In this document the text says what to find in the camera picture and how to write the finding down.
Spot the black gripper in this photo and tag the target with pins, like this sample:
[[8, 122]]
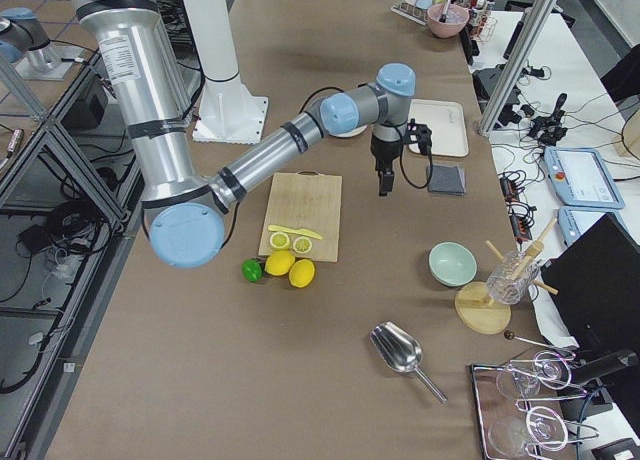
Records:
[[384, 154]]

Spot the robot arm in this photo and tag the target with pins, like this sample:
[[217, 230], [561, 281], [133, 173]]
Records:
[[194, 175]]

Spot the beige rectangular tray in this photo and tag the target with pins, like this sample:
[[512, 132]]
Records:
[[446, 121]]

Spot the round beige plate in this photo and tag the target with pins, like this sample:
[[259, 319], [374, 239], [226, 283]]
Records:
[[350, 134]]

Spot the dark grey folded cloth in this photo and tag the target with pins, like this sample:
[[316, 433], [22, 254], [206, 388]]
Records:
[[448, 179]]

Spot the wooden cutting board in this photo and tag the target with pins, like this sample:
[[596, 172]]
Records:
[[311, 201]]

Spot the yellow plastic knife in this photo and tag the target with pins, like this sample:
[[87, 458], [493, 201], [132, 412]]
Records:
[[296, 231]]

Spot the mint green bowl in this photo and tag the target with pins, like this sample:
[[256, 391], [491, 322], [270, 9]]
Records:
[[452, 264]]

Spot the lemon half slice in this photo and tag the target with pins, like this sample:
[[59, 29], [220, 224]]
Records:
[[302, 245], [279, 241]]

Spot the whole yellow lemon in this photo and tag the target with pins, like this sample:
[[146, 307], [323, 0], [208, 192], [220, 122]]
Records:
[[279, 263], [302, 273]]

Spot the black device case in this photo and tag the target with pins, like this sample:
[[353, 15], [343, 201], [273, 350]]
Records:
[[485, 82]]

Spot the wooden mug tree stand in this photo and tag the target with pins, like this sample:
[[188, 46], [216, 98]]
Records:
[[474, 305]]

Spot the clear glass on stand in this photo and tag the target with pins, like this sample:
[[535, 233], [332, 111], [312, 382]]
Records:
[[511, 279]]

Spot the green lime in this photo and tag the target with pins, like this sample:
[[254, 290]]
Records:
[[252, 269]]

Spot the metal scoop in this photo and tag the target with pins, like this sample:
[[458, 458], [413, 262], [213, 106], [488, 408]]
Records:
[[402, 353]]

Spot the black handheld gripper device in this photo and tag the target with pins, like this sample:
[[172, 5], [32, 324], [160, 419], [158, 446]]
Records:
[[548, 130]]

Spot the metal muddler with black tip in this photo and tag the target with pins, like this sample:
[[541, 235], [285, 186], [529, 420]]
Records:
[[444, 11]]

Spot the pink bowl with ice cubes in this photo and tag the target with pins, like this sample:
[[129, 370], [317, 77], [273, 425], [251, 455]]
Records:
[[456, 19]]

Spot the black laptop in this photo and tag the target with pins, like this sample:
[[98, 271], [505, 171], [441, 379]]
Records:
[[597, 279]]

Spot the white wire cup rack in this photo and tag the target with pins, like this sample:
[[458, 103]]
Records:
[[411, 12]]

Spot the white camera post with base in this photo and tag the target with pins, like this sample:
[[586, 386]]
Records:
[[227, 111]]

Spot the aluminium frame post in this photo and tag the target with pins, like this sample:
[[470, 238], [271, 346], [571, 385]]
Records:
[[530, 32]]

